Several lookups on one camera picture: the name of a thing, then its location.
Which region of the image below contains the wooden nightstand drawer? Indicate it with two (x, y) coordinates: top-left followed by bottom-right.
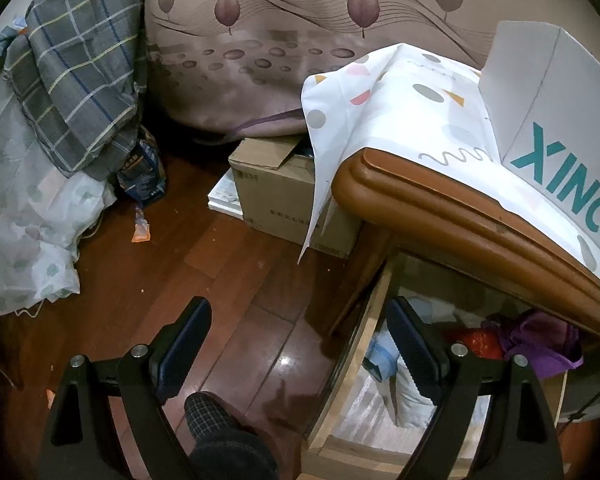
(300, 255), (600, 480)

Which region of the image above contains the person's plaid slipper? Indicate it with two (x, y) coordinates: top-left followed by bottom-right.
(184, 392), (233, 443)

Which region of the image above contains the plaid slipper foot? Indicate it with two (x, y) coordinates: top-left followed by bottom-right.
(187, 425), (278, 480)

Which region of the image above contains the white patterned table cloth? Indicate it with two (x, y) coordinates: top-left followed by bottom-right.
(297, 44), (600, 291)

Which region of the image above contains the light blue underwear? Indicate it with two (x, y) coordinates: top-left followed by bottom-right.
(362, 330), (406, 383)

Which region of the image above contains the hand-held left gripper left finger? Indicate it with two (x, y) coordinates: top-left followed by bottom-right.
(37, 296), (213, 480)

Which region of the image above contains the leaf print bed sheet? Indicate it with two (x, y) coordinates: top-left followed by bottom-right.
(137, 0), (588, 142)

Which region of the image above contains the white underwear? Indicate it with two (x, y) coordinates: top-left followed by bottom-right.
(395, 355), (438, 431)

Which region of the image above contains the purple underwear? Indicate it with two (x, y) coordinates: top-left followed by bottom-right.
(482, 309), (583, 381)

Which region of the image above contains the dark blue cloth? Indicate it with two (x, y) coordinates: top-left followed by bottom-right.
(0, 12), (33, 73)

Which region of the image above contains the brown cardboard box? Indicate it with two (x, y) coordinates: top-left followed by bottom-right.
(228, 132), (366, 260)

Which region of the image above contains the grey plaid cloth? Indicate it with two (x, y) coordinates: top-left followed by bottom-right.
(2, 0), (148, 181)

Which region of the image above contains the white dotted sheer cloth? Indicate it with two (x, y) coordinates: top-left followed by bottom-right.
(0, 70), (118, 317)

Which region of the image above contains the brown wooden nightstand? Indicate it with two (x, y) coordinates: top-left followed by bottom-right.
(325, 147), (600, 480)

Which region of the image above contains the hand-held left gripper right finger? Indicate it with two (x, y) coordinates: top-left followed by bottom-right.
(385, 296), (566, 480)

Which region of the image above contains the blue snack bag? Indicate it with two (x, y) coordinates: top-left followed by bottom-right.
(117, 127), (168, 206)

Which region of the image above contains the red underwear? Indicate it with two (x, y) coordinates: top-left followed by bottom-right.
(447, 327), (506, 361)

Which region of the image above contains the white shoe box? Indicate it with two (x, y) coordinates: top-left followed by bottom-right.
(477, 20), (600, 273)

